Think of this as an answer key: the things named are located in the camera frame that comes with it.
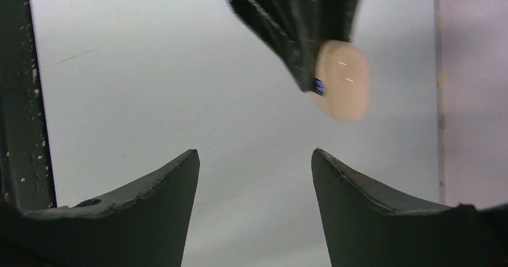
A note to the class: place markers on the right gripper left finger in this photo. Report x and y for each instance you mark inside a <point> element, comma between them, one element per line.
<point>143,223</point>

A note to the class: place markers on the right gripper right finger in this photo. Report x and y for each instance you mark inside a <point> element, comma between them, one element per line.
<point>367,223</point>

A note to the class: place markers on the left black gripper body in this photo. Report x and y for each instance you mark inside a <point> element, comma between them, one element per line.
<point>26,170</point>

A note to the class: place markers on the beige earbud charging case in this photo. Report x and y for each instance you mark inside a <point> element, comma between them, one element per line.
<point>342,81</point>

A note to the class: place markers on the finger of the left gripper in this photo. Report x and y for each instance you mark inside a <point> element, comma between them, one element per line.
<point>297,29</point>

